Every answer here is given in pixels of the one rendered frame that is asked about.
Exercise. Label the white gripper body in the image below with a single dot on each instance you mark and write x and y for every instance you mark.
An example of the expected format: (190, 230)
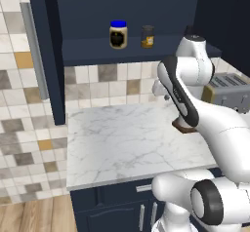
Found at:
(159, 89)

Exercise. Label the mayonnaise jar with blue lid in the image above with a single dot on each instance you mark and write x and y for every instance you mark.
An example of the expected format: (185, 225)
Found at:
(118, 36)

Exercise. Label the dark blue cabinet door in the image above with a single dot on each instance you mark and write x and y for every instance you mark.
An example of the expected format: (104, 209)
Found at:
(228, 24)
(49, 47)

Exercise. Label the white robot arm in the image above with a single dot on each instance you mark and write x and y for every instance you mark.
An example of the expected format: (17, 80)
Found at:
(224, 135)

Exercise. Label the dark blue wall cabinet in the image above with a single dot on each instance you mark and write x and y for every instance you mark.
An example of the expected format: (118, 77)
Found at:
(130, 8)

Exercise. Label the turmeric jar with dark lid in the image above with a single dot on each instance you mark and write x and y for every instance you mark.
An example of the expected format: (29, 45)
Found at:
(147, 37)

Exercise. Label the brown block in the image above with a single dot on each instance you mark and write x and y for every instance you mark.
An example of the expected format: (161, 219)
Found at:
(182, 128)

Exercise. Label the dark blue drawer front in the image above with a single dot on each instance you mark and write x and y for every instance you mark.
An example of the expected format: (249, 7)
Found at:
(110, 193)

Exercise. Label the dark blue cupboard door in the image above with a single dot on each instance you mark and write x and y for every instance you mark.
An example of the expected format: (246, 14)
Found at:
(110, 218)

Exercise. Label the silver toaster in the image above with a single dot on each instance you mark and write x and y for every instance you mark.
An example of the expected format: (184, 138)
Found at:
(231, 89)

